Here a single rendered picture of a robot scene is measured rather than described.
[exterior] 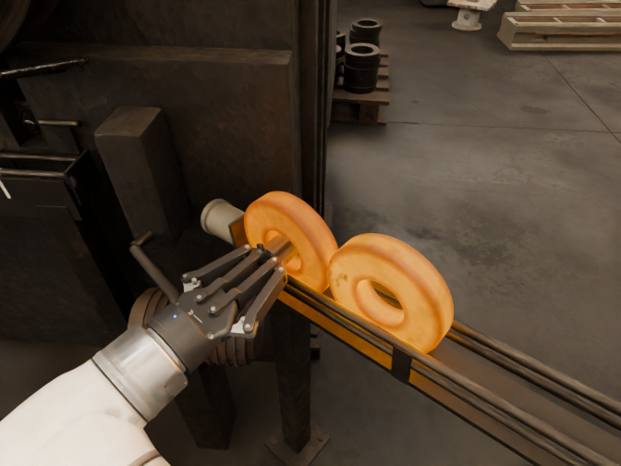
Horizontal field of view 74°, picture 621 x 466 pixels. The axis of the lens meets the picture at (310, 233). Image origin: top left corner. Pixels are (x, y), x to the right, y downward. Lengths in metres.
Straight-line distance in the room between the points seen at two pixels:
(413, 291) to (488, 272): 1.18
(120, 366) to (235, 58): 0.46
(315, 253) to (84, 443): 0.30
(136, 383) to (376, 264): 0.27
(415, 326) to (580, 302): 1.22
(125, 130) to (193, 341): 0.35
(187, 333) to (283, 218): 0.17
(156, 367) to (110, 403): 0.05
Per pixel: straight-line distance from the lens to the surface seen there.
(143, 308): 0.76
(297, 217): 0.50
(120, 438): 0.45
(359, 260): 0.46
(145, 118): 0.70
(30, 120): 0.91
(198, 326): 0.47
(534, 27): 3.76
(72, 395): 0.46
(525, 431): 0.48
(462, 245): 1.67
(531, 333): 1.49
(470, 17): 4.11
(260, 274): 0.51
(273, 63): 0.67
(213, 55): 0.70
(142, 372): 0.46
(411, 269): 0.43
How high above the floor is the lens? 1.10
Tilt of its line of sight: 43 degrees down
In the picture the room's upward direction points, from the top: straight up
